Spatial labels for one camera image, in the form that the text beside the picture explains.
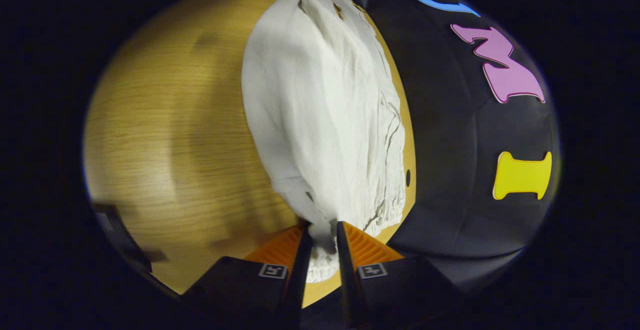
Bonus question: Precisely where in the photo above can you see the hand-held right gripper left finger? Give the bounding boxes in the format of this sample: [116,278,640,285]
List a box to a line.
[181,222,315,330]

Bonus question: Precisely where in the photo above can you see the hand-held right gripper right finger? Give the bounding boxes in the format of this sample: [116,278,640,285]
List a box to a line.
[336,221,463,329]

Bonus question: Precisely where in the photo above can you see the white jeans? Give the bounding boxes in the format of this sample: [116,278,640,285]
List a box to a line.
[241,0,407,285]

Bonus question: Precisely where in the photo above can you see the black backdrop cloth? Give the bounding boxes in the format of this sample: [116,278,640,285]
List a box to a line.
[300,0,562,296]

